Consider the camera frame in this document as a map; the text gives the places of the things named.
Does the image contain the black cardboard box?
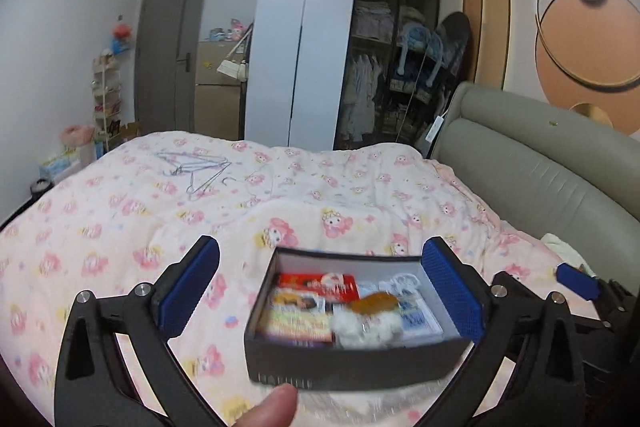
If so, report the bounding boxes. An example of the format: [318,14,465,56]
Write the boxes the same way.
[243,247,477,394]

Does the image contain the grey door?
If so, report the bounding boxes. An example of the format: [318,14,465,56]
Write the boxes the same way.
[134,0,209,136]

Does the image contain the white shelf rack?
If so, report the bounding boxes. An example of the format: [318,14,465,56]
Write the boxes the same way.
[91,56,124,148]

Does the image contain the person's left hand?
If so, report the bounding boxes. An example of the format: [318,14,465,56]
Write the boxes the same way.
[234,382,302,427]

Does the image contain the small cream plush toy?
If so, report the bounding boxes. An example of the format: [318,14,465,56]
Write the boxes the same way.
[331,291,405,350]

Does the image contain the white cloth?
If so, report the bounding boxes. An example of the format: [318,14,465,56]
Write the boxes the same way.
[541,232,593,269]

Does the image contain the white handbag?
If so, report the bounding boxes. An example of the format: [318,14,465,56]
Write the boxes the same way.
[216,24,251,82]

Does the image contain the dark glass wardrobe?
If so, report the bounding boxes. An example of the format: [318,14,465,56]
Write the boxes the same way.
[334,0,442,154]

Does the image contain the beige cabinet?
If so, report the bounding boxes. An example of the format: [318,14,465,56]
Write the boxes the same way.
[194,39,251,142]

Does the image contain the yellow printed packet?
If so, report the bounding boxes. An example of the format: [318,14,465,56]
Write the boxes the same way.
[256,288,337,344]

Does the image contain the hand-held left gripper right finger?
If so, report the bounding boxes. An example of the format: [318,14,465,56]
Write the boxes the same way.
[421,236,587,427]

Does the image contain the pink printed blanket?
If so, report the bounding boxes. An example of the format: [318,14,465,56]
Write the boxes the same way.
[0,131,601,427]

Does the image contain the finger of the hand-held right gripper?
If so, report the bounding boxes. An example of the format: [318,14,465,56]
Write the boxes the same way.
[556,262,640,324]

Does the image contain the red printed packet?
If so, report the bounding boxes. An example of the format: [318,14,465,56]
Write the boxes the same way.
[276,272,361,304]

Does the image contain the tissue box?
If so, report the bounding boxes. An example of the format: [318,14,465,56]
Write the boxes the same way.
[39,147,82,180]

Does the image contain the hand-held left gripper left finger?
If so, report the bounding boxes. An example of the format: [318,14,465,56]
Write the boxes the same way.
[54,235,221,427]

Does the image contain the blue baby stroller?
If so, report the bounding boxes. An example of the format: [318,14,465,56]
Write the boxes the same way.
[394,22,447,94]

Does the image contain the pink wall plush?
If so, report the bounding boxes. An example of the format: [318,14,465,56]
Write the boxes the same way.
[111,22,134,56]

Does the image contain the grey upholstered headboard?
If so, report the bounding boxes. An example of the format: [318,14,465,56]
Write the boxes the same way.
[429,82,640,303]

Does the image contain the clear packet with blue print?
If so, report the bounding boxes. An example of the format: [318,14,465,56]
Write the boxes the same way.
[359,273,445,340]

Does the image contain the wire clothes hangers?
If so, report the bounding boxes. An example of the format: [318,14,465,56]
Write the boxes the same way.
[155,151,234,200]

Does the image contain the white wardrobe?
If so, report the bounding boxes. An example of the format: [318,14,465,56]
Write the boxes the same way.
[244,0,359,152]

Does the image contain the black oval board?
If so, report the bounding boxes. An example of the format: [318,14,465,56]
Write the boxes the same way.
[434,12,474,84]

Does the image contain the white hanging tag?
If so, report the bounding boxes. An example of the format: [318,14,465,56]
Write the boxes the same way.
[427,114,447,142]

